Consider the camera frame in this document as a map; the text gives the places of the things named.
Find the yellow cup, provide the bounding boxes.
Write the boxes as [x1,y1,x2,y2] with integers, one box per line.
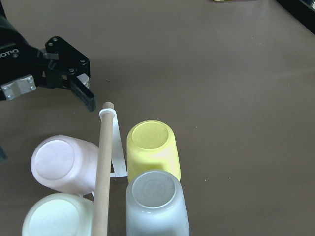
[126,120,181,182]

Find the pink cup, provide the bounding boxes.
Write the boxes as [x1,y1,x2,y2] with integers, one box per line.
[31,135,98,196]

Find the white cup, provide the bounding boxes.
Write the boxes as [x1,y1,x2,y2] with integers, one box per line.
[22,193,94,236]

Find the white wire cup holder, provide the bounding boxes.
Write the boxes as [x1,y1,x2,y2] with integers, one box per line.
[91,102,128,236]

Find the grey cup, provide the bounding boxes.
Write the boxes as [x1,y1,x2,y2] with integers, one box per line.
[126,170,190,236]

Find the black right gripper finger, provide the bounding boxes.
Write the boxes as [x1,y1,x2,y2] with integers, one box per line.
[43,36,96,112]

